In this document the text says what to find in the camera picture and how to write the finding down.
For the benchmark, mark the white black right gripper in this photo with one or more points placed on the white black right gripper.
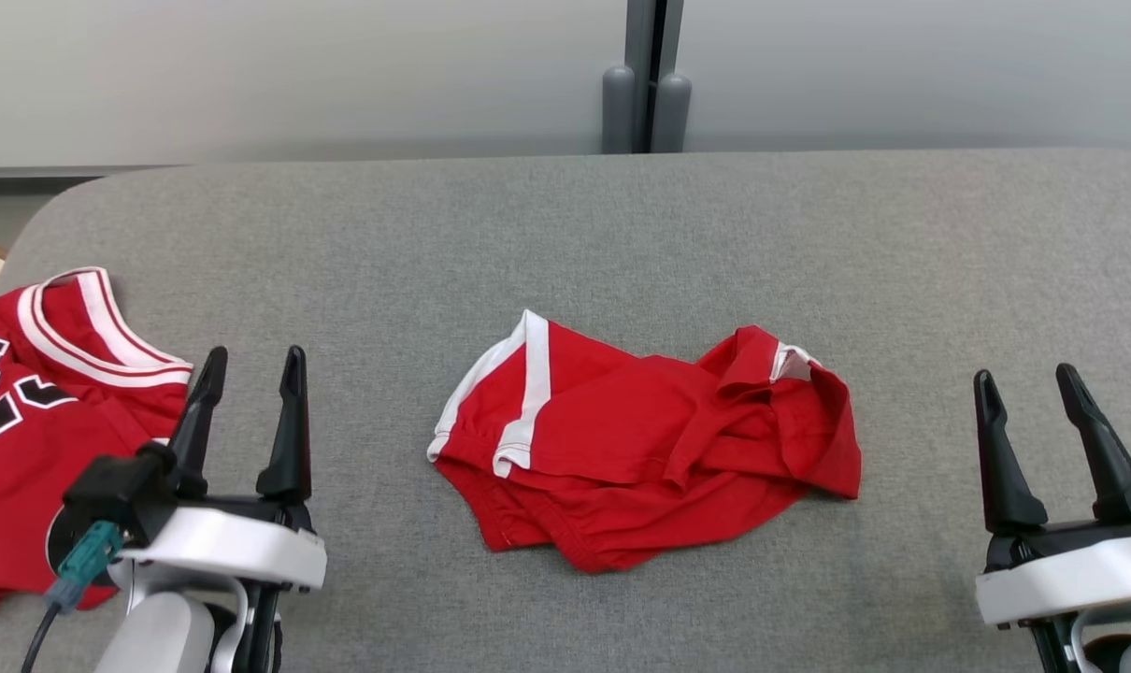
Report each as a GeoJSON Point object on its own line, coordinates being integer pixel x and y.
{"type": "Point", "coordinates": [1070, 579]}

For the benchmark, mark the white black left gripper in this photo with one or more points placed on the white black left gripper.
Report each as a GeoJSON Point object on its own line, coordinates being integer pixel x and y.
{"type": "Point", "coordinates": [238, 547]}

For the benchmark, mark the red Bulls 23 jersey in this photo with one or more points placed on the red Bulls 23 jersey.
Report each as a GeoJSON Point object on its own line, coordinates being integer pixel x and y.
{"type": "Point", "coordinates": [23, 486]}

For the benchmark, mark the red shorts white trim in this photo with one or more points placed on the red shorts white trim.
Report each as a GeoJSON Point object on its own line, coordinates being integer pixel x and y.
{"type": "Point", "coordinates": [640, 439]}

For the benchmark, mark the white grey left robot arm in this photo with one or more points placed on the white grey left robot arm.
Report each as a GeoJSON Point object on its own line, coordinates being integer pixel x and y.
{"type": "Point", "coordinates": [159, 636]}

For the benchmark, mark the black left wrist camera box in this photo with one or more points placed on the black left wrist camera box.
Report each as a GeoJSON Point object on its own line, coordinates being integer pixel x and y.
{"type": "Point", "coordinates": [107, 491]}

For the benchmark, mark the grey cylindrical post foot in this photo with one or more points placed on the grey cylindrical post foot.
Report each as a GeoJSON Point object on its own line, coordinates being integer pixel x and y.
{"type": "Point", "coordinates": [618, 107]}
{"type": "Point", "coordinates": [673, 112]}

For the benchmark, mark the grey vertical partition frame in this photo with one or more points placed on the grey vertical partition frame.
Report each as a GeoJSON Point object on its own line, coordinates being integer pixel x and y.
{"type": "Point", "coordinates": [642, 37]}

